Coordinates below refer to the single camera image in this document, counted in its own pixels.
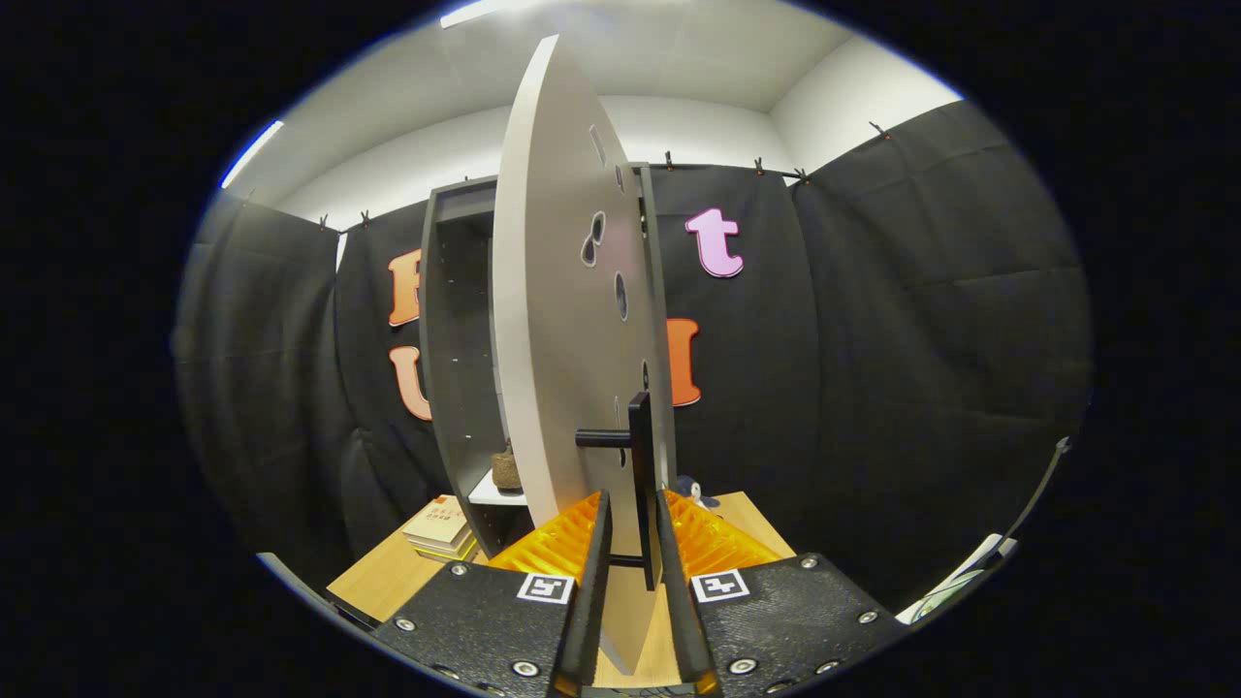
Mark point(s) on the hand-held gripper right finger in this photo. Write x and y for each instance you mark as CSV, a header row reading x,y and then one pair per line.
x,y
684,601

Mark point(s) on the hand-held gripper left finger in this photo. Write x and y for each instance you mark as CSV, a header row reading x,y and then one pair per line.
x,y
587,601

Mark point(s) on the brown fuzzy shoe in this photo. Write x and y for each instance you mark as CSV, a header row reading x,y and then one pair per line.
x,y
506,470

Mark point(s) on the grey shoe cabinet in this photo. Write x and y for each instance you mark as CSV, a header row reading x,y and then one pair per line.
x,y
451,339

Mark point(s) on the beige shoe cabinet door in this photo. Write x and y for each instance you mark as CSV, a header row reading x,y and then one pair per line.
x,y
553,291

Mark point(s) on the small penguin plush toy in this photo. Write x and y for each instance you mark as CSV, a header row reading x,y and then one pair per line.
x,y
693,490

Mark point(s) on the stack of books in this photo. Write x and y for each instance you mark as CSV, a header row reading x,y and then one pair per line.
x,y
441,528

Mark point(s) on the black backdrop cloth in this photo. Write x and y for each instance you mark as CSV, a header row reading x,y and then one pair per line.
x,y
873,368

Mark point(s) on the black stand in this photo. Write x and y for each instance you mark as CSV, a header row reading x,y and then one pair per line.
x,y
1037,494

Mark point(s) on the ceiling light strip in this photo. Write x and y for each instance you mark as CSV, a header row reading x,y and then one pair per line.
x,y
252,153

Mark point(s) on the ceiling light panel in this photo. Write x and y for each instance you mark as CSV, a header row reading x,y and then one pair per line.
x,y
485,12

